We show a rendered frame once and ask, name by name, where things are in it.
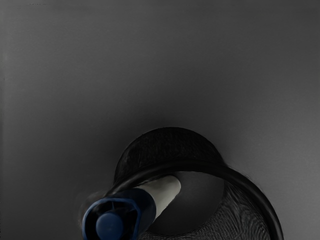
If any black mesh pen holder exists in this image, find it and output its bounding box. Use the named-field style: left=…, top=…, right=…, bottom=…
left=104, top=126, right=285, bottom=240

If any blue and white pen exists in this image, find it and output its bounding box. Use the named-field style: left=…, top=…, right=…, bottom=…
left=81, top=174, right=182, bottom=240

